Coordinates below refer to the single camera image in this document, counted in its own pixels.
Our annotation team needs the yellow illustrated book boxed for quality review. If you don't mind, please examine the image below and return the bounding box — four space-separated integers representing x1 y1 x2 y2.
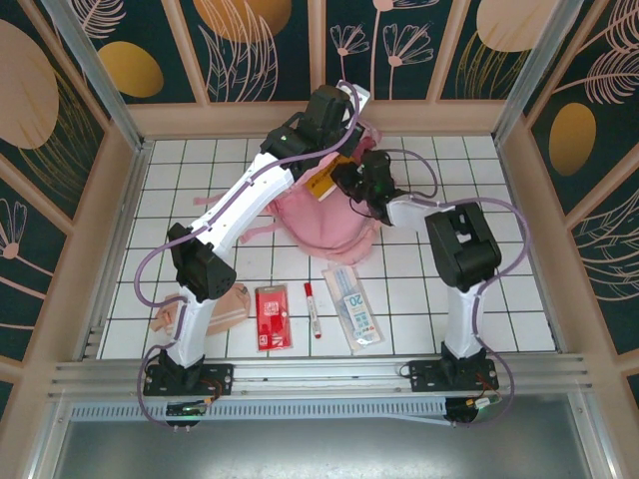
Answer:
309 154 350 204

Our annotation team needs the pink school backpack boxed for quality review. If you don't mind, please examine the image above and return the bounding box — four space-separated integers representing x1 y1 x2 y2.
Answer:
193 124 400 265

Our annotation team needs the clear ruler set packet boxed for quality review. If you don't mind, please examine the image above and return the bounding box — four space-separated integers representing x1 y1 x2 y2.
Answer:
321 266 386 356

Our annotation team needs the red white marker pen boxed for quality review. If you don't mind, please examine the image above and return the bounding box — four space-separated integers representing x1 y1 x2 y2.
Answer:
303 281 323 340

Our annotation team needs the red notebook packet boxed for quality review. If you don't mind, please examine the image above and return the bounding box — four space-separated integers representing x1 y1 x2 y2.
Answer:
254 283 294 353

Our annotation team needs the peach striped pencil case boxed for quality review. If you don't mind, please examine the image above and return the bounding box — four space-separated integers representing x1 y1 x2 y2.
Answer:
149 283 251 338

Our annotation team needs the small controller circuit board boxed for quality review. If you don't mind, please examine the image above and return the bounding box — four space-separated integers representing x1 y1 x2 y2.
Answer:
466 396 503 415
166 401 209 416

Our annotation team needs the grey metal panel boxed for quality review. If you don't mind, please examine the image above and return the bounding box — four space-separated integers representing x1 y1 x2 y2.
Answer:
49 418 600 479

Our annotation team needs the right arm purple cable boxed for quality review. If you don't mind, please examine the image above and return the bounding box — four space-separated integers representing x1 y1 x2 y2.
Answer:
386 148 530 430

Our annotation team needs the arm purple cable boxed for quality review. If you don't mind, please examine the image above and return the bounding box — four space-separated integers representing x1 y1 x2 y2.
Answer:
130 79 363 431
386 148 530 430

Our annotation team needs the aluminium mounting rail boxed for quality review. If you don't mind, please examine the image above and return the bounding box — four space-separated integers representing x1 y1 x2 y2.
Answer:
49 354 593 398

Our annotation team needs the aluminium frame post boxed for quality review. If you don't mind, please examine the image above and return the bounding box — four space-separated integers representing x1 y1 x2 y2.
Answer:
491 0 583 144
42 0 151 151

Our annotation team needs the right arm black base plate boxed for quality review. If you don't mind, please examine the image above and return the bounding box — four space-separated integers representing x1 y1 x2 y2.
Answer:
408 358 499 393

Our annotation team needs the aluminium side rail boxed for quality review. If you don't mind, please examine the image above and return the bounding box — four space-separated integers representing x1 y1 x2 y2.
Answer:
74 142 154 360

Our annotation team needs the white slotted cable duct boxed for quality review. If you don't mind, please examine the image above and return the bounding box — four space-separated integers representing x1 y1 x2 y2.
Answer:
69 396 450 426

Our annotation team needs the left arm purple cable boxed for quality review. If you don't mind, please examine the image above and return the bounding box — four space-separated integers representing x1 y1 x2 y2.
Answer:
130 79 363 431

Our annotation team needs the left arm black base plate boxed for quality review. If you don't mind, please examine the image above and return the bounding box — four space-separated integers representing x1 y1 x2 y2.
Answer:
143 362 235 397

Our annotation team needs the red power wire with connector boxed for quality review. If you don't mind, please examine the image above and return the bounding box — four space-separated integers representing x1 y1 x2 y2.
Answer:
471 372 500 406
197 377 225 405

